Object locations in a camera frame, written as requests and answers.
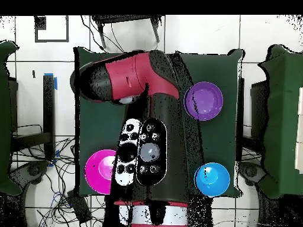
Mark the black stool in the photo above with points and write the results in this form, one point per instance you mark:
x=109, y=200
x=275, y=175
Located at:
x=123, y=18

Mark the black square floor frame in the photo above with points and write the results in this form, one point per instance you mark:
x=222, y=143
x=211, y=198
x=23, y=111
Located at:
x=36, y=33

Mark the large pink bowl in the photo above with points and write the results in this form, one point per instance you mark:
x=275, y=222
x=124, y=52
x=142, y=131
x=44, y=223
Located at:
x=97, y=170

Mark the black power strip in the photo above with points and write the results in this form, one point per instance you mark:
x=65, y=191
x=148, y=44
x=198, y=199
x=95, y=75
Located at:
x=81, y=212

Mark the green cloth side table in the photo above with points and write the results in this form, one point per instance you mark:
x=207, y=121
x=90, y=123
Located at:
x=4, y=106
x=284, y=106

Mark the black stand frame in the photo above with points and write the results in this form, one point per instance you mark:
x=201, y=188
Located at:
x=48, y=106

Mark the grey chair base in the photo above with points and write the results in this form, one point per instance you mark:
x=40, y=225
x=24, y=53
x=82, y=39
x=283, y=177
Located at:
x=30, y=171
x=252, y=172

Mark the small black floor marker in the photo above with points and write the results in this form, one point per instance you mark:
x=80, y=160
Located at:
x=33, y=74

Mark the blue tape strip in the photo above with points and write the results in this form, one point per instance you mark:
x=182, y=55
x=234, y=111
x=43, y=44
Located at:
x=55, y=83

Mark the dark green tablecloth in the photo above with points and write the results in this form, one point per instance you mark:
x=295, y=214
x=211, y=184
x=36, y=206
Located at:
x=213, y=66

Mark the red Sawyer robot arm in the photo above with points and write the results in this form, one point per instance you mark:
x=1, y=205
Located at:
x=165, y=106

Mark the light blue bowl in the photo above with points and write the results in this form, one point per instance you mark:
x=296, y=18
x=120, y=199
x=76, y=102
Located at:
x=215, y=179

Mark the purple shallow bowl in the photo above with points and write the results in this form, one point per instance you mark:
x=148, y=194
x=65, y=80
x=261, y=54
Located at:
x=208, y=101

